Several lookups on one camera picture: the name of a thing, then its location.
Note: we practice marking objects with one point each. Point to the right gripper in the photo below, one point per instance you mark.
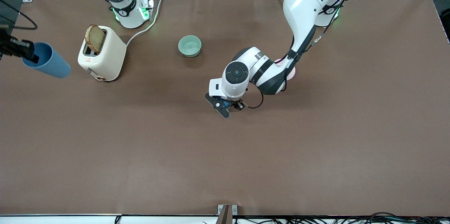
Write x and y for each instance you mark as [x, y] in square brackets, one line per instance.
[13, 47]

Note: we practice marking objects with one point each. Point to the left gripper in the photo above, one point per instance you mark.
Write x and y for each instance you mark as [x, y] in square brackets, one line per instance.
[237, 104]

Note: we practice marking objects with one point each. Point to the blue plastic cup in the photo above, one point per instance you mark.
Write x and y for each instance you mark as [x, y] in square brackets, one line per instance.
[52, 64]
[225, 104]

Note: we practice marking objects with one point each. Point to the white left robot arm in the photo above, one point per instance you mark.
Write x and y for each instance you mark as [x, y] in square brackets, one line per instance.
[306, 2]

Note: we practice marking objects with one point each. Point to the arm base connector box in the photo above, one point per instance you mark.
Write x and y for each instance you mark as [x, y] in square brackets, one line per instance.
[147, 6]

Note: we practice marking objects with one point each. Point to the green bowl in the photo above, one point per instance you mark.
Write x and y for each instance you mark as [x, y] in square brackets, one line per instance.
[190, 46]

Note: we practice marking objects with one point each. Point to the brown bread slice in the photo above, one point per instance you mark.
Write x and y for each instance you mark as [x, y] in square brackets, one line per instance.
[95, 39]

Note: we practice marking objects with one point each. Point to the pink bowl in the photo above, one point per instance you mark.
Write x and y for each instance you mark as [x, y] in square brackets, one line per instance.
[293, 72]

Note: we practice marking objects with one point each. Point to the cream white toaster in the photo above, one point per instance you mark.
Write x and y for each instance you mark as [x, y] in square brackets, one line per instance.
[109, 58]

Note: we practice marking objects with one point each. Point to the grey metal camera bracket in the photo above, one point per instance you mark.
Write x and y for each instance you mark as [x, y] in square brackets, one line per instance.
[225, 215]

